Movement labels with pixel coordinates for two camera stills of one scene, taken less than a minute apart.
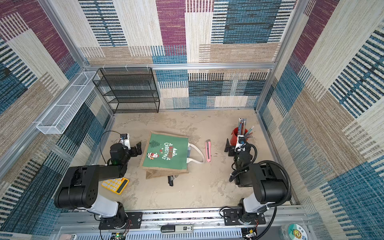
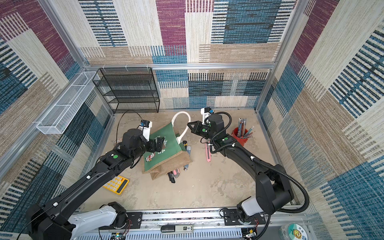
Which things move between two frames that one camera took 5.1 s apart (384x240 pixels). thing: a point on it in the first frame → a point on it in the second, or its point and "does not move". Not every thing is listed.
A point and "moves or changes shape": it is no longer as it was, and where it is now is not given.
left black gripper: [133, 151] → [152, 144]
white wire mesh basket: [56, 119] does not move
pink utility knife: [208, 150] does not move
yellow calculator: [116, 185] does not move
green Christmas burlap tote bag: [166, 154] moves or changes shape
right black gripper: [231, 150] → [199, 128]
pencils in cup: [241, 126] does not move
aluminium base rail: [184, 225] does not move
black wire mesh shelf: [128, 90] does not move
